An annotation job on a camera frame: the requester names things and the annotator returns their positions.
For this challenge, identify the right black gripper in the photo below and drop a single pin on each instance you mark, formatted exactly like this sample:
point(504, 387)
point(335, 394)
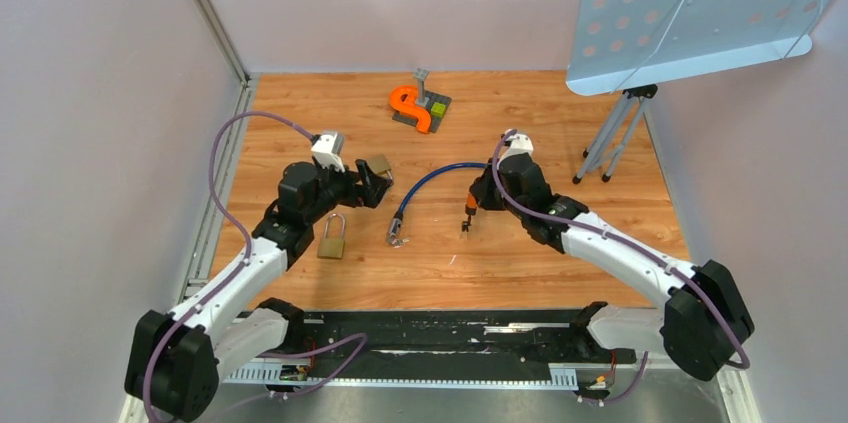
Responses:
point(480, 191)

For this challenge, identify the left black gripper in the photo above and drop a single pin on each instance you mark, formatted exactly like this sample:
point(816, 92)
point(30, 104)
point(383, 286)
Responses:
point(369, 192)

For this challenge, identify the large brass padlock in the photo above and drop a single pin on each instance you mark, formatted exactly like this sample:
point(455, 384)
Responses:
point(380, 165)

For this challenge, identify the orange small padlock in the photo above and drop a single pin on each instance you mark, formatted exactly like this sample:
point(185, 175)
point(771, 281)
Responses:
point(471, 205)

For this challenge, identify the small brass padlock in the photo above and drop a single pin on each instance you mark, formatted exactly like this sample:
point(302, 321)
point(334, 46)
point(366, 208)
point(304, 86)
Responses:
point(332, 242)

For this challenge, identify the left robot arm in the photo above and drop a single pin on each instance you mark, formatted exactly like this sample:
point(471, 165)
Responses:
point(178, 358)

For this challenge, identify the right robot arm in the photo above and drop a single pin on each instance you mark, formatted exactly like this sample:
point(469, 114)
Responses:
point(698, 318)

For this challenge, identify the orange S-shaped toy base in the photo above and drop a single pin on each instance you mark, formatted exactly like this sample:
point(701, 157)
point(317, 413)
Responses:
point(417, 106)

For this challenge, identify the perforated metal music stand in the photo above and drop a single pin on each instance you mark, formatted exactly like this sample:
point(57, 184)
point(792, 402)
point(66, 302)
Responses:
point(629, 47)

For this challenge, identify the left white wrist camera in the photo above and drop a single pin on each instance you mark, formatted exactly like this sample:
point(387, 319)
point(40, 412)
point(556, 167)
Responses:
point(326, 151)

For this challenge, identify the blue cable lock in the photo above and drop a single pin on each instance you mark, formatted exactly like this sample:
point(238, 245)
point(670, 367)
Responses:
point(396, 222)

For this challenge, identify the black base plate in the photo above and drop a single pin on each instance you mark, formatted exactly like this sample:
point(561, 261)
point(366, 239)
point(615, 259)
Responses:
point(452, 346)

